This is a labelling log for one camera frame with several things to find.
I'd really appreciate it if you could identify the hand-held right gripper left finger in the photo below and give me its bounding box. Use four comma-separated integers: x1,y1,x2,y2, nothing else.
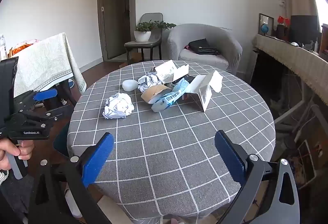
28,132,114,224

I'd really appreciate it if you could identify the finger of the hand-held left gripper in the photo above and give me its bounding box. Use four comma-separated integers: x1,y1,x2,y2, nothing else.
13,89,58,114
26,105,75,125

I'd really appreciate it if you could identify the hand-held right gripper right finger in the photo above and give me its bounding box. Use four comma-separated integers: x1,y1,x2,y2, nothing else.
215,130,300,224

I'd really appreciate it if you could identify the large white paper ball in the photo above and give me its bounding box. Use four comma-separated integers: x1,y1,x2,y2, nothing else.
102,93,135,120

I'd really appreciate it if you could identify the white paper leaflet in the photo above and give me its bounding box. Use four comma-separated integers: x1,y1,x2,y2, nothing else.
185,70,223,113

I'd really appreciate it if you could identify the white round lid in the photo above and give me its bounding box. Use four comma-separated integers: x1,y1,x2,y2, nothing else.
122,80,139,92

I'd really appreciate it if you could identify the brown curved cardboard piece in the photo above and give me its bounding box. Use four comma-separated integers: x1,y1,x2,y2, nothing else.
141,84,173,104

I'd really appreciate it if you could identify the blue white plastic packet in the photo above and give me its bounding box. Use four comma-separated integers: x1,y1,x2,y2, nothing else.
151,78,190,113

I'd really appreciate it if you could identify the small white paper ball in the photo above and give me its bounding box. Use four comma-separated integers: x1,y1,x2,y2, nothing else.
137,72,162,93

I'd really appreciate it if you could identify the white box with red side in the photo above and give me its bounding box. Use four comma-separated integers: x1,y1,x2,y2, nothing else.
150,60,190,84

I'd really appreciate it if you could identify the person's left hand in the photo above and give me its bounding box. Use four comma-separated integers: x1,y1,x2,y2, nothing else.
0,140,35,171

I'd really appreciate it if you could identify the dark teal stool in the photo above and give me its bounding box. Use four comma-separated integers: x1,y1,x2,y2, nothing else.
53,121,71,158

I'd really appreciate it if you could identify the white patterned table cloth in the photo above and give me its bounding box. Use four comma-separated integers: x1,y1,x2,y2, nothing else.
12,32,87,98

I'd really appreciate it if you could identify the orange snack pack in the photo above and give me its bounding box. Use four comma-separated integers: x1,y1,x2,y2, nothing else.
10,39,39,57

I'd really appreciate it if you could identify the clear water bottle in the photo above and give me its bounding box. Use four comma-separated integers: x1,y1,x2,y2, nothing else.
0,34,7,60

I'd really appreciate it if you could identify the person's grey clothing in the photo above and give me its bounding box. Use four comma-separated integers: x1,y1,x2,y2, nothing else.
0,176,35,217

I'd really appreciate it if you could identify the small black object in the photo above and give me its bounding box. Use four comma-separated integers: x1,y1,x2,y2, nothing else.
184,74,198,85

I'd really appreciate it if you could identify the flat cardboard piece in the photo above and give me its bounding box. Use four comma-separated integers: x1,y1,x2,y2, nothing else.
126,52,143,63

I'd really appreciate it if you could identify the grey brown door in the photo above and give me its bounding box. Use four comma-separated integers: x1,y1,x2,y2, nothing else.
98,0,130,62

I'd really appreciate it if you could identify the potted plant in white pot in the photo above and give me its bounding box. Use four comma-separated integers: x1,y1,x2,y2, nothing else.
134,20,177,42

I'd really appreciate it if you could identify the black bag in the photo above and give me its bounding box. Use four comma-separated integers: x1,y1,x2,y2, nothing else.
188,38,221,56

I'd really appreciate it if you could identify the beige fringed desk cloth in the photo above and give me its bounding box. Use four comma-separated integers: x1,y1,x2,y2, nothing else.
252,34,328,106

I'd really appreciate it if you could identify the grey dining chair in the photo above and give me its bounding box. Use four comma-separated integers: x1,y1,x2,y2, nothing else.
124,12,164,64

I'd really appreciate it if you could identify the grey armchair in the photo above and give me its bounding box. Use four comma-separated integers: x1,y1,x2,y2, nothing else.
167,23,243,74

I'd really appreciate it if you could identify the black monitor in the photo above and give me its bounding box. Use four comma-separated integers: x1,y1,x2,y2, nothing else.
289,15,320,44

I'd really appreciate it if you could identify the dark picture frame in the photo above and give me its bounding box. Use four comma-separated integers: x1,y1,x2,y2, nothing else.
258,13,275,36

